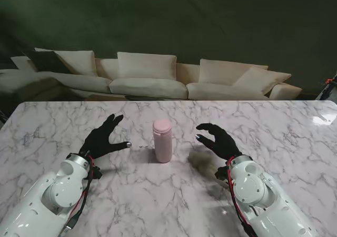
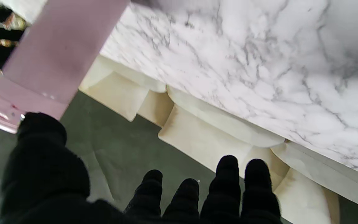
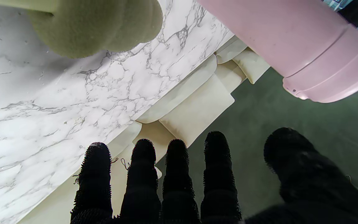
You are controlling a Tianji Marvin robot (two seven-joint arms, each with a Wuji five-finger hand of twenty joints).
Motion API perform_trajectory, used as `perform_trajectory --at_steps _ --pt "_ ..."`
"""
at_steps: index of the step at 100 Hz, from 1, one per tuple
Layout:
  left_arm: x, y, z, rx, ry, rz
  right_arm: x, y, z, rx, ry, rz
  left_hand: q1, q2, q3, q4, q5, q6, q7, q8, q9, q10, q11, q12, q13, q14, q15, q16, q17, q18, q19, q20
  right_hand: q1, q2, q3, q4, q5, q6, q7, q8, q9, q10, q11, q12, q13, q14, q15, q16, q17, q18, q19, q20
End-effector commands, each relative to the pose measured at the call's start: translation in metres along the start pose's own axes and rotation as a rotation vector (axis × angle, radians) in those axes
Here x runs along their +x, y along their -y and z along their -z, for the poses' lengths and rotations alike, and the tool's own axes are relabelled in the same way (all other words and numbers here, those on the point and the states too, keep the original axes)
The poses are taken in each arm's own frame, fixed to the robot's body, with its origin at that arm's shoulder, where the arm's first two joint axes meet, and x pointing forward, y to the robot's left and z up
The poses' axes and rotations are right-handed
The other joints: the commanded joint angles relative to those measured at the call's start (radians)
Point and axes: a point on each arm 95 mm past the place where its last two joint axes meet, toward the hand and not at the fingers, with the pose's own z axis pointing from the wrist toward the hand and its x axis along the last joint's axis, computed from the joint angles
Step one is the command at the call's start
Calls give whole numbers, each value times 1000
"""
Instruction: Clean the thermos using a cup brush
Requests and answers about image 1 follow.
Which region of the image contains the dark brown cushion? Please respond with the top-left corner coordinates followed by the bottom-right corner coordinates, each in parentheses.
top-left (23, 50), bottom-right (72, 74)

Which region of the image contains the sponge cup brush red handle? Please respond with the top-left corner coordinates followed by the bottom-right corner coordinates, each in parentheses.
top-left (187, 152), bottom-right (230, 189)

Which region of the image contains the white stand with orange clamp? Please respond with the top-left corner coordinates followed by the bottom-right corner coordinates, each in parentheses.
top-left (314, 73), bottom-right (337, 101)

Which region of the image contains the cream sofa cushion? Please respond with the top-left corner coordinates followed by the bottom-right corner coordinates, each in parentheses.
top-left (34, 47), bottom-right (95, 77)
top-left (199, 58), bottom-right (269, 85)
top-left (117, 52), bottom-right (177, 80)
top-left (233, 66), bottom-right (292, 95)

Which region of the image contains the right arm red black cable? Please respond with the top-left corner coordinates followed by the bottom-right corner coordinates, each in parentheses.
top-left (226, 159), bottom-right (253, 237)

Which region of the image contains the arm red black cable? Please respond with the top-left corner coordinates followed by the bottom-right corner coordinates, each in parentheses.
top-left (226, 159), bottom-right (253, 237)
top-left (63, 156), bottom-right (100, 230)

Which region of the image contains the pink thermos lid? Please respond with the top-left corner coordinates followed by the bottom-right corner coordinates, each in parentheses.
top-left (153, 120), bottom-right (171, 135)

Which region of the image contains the pink thermos bottle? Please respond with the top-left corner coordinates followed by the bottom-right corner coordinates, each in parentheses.
top-left (153, 131), bottom-right (173, 163)

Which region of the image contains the cream fabric sofa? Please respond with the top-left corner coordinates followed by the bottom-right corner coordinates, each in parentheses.
top-left (0, 47), bottom-right (303, 101)

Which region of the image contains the left arm red black cable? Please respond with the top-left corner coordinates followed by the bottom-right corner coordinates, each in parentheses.
top-left (63, 156), bottom-right (100, 230)

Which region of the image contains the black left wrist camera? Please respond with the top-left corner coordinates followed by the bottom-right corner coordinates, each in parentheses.
top-left (91, 165), bottom-right (103, 181)

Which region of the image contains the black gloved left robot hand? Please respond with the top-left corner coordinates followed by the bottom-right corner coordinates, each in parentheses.
top-left (78, 113), bottom-right (132, 160)

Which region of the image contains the small cream cushion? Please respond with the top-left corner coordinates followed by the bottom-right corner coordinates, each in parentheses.
top-left (10, 55), bottom-right (36, 71)

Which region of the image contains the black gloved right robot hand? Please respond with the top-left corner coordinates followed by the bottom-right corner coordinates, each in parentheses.
top-left (194, 123), bottom-right (243, 162)

